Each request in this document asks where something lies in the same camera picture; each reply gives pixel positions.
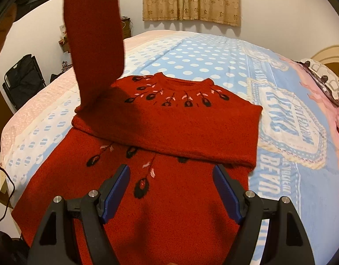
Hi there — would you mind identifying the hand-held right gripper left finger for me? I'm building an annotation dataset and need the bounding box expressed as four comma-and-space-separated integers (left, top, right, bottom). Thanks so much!
27, 164, 131, 265

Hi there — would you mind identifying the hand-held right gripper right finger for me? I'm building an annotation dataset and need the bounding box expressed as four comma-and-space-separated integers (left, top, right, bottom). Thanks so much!
212, 164, 316, 265

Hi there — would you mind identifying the red towel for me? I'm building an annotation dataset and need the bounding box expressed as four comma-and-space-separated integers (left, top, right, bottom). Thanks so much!
11, 0, 264, 265

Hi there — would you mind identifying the cluttered wooden shelf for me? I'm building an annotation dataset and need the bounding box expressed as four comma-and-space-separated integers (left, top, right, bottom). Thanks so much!
58, 17, 131, 53

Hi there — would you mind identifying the black folding chair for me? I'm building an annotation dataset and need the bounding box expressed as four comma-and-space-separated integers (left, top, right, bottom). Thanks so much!
2, 55, 46, 110

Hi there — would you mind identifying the pink quilt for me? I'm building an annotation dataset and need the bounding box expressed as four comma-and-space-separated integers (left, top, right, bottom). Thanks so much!
280, 57, 339, 169

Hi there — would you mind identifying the blue polka dot blanket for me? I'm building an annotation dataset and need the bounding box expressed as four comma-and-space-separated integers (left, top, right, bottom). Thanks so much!
0, 30, 339, 265

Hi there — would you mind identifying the printed pillow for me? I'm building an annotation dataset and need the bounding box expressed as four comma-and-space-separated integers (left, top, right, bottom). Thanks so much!
299, 59, 339, 107

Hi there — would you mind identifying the beige patterned curtain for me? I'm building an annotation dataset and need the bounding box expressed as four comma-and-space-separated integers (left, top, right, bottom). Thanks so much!
142, 0, 241, 27

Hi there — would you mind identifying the cream wooden headboard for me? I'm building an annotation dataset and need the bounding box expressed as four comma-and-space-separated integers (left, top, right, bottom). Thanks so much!
310, 44, 339, 89

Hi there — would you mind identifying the black cable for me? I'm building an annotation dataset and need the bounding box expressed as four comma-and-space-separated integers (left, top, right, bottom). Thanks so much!
0, 166, 16, 227

